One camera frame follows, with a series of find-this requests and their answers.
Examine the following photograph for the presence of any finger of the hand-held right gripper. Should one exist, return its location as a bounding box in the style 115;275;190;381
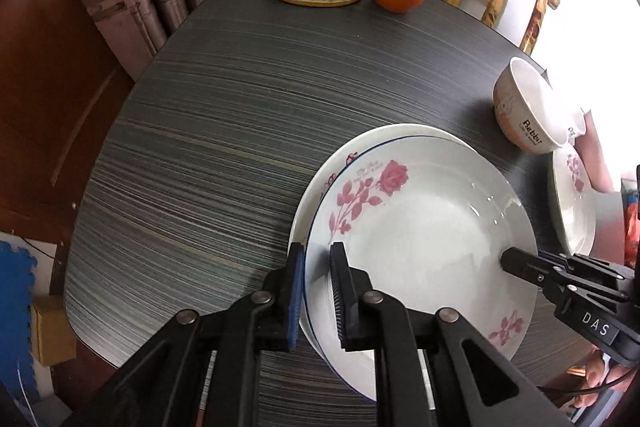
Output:
542;251;632;294
500;247;567;294

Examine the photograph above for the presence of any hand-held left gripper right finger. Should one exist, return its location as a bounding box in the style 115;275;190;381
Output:
329;242;571;427

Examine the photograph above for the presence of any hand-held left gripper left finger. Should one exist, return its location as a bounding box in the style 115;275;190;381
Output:
60;243;307;427

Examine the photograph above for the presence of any deep rose print plate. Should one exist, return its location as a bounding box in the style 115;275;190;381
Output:
550;142;598;258

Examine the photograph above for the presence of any blue-rimmed rose print plate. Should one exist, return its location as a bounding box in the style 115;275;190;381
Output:
303;136;540;403

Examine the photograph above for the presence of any pink cloth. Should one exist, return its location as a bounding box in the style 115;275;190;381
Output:
582;109;628;268

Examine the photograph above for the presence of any white rose print plate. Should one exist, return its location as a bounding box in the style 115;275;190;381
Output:
288;123;481;358

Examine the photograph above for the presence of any orange and white printed bowl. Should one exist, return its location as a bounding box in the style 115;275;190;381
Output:
492;57;587;155

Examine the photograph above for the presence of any cardboard box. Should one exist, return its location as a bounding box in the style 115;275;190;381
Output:
31;296;77;367

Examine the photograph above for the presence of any brown wooden cabinet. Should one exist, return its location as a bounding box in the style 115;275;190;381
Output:
0;0;136;238

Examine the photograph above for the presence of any black cable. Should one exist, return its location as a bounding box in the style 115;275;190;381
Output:
547;364;637;400

